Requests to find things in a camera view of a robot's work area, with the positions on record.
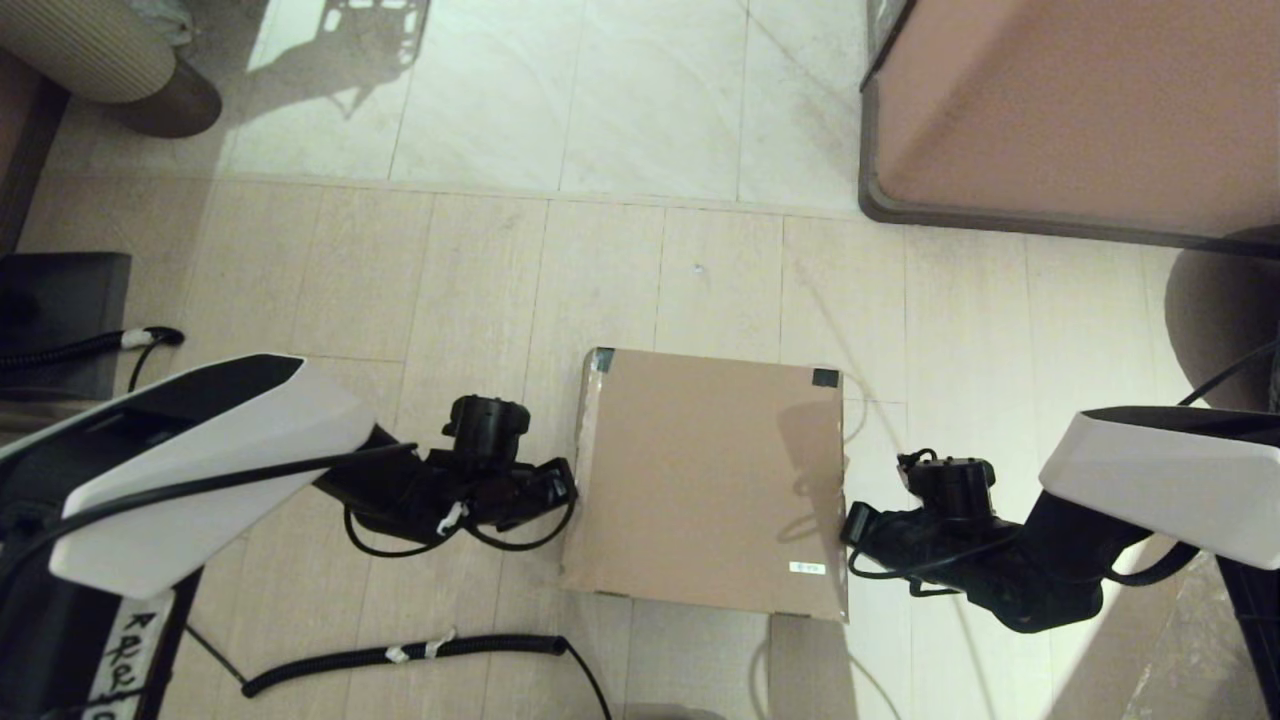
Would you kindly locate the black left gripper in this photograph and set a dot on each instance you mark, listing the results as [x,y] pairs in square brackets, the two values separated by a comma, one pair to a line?
[480,490]

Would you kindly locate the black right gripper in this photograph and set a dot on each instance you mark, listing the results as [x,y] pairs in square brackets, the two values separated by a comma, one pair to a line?
[950,530]

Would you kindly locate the brown cardboard shoe box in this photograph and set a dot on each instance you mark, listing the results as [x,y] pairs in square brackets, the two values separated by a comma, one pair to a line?
[700,470]

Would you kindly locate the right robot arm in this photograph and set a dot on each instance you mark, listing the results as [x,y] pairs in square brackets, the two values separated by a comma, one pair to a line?
[1150,480]

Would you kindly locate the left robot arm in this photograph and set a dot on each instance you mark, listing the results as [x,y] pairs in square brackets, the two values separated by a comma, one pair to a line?
[200,460]

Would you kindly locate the pink cabinet with grey base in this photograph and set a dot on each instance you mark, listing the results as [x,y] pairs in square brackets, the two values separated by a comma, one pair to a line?
[1080,110]

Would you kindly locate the short black corrugated conduit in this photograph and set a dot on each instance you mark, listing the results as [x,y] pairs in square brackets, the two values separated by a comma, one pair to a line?
[70,350]

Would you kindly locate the dark grey square block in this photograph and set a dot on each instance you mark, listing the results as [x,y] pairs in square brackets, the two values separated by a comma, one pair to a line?
[60,290]

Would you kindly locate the grey crumpled cloth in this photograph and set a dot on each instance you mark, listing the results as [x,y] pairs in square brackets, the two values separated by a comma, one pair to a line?
[165,18]

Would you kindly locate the ribbed beige round stool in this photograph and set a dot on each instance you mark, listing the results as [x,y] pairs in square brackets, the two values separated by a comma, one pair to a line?
[90,50]

